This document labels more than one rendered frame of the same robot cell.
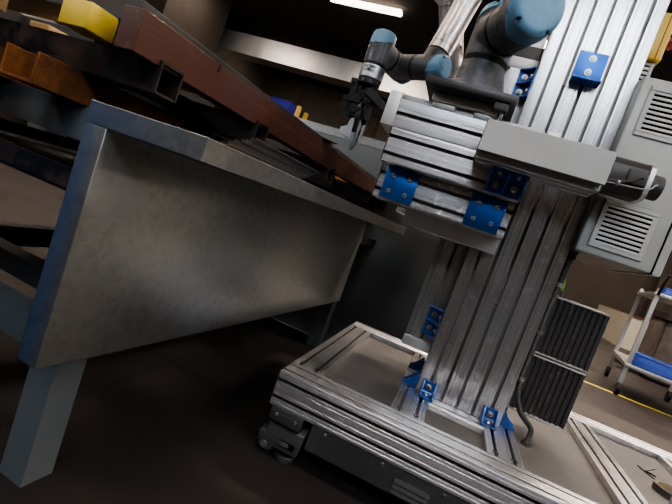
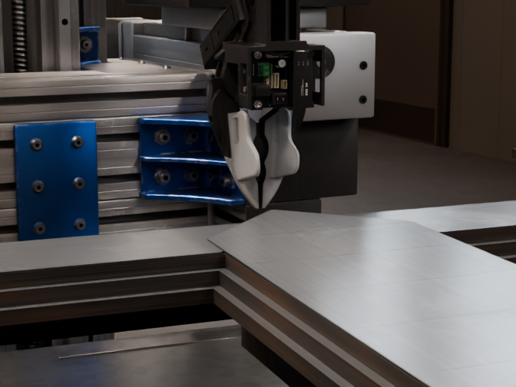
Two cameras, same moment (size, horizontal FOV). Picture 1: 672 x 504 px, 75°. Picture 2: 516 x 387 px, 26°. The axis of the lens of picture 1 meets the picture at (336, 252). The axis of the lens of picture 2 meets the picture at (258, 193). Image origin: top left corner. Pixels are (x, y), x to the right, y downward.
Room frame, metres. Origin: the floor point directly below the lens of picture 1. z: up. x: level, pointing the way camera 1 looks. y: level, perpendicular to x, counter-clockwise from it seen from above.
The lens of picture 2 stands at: (2.03, 0.83, 1.05)
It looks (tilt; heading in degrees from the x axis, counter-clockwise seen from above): 11 degrees down; 230
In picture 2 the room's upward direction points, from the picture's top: straight up
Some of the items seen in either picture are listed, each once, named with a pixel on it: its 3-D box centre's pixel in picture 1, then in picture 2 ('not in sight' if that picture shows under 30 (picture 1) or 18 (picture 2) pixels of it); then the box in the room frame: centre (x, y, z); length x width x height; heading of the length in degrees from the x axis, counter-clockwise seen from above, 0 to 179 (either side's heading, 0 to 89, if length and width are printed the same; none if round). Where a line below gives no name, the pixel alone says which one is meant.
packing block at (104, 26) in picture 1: (89, 20); not in sight; (0.68, 0.47, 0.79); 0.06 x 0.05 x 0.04; 71
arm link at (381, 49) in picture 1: (380, 51); not in sight; (1.39, 0.08, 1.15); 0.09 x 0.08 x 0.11; 140
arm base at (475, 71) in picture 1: (478, 81); not in sight; (1.18, -0.20, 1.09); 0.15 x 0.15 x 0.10
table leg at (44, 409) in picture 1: (76, 303); not in sight; (0.76, 0.41, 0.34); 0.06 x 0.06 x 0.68; 71
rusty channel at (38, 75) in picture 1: (273, 172); not in sight; (1.46, 0.29, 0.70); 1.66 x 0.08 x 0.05; 161
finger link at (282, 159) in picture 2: (348, 132); (282, 160); (1.37, 0.09, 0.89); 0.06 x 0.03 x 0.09; 71
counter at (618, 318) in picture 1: (623, 328); not in sight; (9.46, -6.42, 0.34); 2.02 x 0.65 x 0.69; 165
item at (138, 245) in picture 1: (277, 256); not in sight; (1.20, 0.15, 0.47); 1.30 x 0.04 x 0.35; 161
